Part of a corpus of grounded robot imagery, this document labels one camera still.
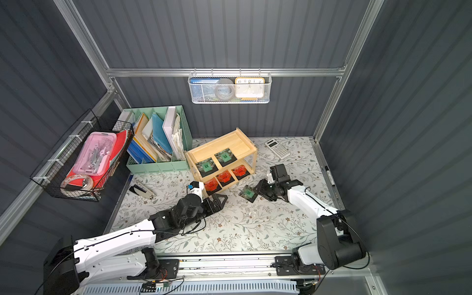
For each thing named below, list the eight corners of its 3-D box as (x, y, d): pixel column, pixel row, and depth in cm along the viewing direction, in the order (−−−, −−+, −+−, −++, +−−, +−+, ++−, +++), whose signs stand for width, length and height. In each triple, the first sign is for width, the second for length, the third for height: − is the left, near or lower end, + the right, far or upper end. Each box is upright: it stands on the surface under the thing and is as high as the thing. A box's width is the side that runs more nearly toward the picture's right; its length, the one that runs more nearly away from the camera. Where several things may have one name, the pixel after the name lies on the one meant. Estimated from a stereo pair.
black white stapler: (131, 191, 99) (129, 188, 97) (138, 184, 102) (136, 181, 100) (149, 200, 95) (147, 198, 93) (156, 193, 98) (154, 190, 96)
